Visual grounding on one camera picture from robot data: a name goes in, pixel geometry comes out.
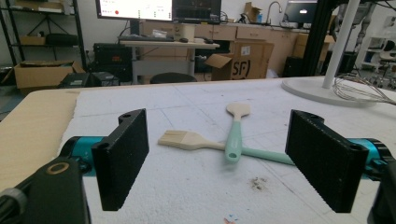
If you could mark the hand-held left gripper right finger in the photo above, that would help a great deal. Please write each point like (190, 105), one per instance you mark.
(327, 165)

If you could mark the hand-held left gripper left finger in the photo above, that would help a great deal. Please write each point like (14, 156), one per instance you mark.
(120, 161)

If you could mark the white stand round base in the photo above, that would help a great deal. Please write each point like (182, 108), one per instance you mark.
(341, 46)

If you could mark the white foam table mat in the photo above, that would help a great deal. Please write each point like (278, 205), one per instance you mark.
(186, 193)

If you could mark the black round stool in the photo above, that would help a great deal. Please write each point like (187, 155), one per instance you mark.
(172, 77)

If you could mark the large black computer tower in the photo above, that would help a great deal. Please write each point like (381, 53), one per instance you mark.
(112, 59)

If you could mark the open cardboard box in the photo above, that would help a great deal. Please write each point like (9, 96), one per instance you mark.
(37, 77)

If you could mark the black keyboard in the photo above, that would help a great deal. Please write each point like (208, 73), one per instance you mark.
(146, 39)

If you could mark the beige office desk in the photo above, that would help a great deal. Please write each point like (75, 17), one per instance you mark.
(168, 45)

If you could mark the large printed cardboard box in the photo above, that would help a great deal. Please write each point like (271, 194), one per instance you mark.
(249, 62)

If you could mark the black bag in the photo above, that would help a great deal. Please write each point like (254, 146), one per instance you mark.
(62, 39)

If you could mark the black metal shelf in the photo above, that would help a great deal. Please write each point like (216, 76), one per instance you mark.
(78, 31)

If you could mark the black computer mouse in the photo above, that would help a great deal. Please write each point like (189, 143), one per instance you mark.
(183, 40)

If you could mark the beige plastic container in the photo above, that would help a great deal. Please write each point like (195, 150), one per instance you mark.
(188, 32)

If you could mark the grey humanoid robot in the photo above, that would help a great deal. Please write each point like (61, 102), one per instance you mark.
(365, 21)

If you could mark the small cardboard box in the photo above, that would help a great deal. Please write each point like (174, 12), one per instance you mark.
(251, 11)
(32, 40)

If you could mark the wooden counter cabinets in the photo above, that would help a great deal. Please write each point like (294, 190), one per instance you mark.
(252, 32)

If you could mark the computer monitor white screen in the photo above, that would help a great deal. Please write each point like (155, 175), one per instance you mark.
(134, 9)

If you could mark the small dark monitor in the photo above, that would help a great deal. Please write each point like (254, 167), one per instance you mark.
(300, 14)

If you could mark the metal faucet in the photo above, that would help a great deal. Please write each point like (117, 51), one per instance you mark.
(268, 17)

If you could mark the blue bottle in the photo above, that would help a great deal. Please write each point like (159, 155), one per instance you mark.
(259, 18)

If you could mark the computer monitor dark screen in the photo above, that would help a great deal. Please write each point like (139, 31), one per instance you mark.
(196, 11)

